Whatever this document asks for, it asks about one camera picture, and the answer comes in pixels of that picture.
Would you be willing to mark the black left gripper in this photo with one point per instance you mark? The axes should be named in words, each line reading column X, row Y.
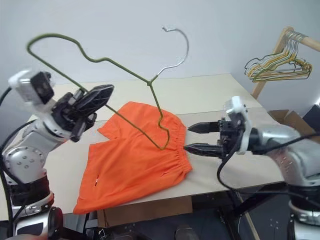
column 63, row 111

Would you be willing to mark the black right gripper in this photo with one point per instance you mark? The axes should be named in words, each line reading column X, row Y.
column 228, row 136

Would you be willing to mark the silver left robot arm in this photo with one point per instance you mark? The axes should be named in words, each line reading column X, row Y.
column 23, row 160

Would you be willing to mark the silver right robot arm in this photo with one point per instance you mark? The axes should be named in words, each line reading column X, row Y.
column 295, row 150

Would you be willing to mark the orange shorts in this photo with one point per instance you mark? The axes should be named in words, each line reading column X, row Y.
column 130, row 162

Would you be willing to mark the wooden clothes rack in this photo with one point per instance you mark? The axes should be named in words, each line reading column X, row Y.
column 267, row 77

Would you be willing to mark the thin wooden slat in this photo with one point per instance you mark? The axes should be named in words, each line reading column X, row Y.
column 247, row 217

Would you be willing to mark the open cardboard box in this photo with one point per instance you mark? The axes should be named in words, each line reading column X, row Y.
column 295, row 120

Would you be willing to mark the brown cardboard sheet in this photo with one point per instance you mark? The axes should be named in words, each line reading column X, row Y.
column 140, row 212

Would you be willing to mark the bunch of hangers on rack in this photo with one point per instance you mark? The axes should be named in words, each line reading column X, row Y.
column 275, row 70

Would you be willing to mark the black box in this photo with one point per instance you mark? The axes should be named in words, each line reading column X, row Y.
column 312, row 115

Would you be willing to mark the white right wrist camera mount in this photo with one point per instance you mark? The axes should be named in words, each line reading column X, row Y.
column 240, row 107

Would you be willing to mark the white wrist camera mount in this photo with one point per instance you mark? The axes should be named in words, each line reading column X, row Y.
column 23, row 86
column 240, row 107

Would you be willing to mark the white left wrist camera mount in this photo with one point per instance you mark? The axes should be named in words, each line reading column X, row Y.
column 23, row 86

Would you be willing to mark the black metal table frame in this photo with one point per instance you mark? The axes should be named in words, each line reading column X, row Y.
column 230, row 215

